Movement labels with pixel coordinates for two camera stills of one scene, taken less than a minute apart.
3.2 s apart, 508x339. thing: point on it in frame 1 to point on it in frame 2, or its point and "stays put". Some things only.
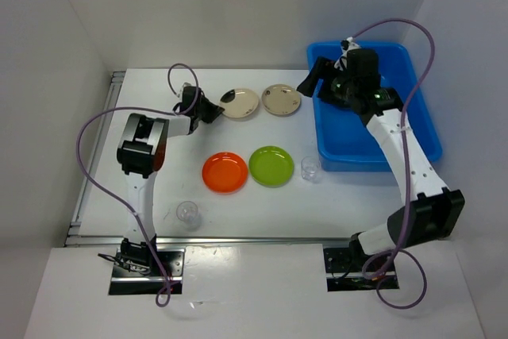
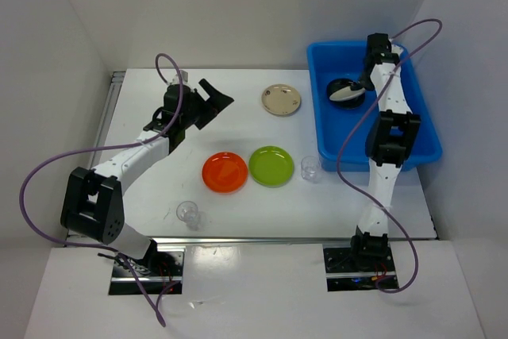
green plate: (271, 167) stays put
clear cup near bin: (310, 169) stays put
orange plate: (225, 172) stays put
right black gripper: (321, 66) to (366, 82)
